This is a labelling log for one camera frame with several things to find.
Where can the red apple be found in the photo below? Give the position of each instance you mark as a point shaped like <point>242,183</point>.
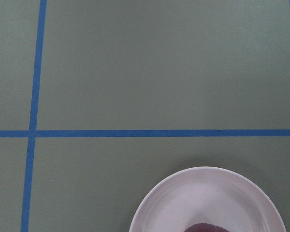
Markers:
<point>205,227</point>

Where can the pink plate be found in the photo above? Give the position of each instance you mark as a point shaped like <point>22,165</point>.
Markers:
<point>206,195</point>

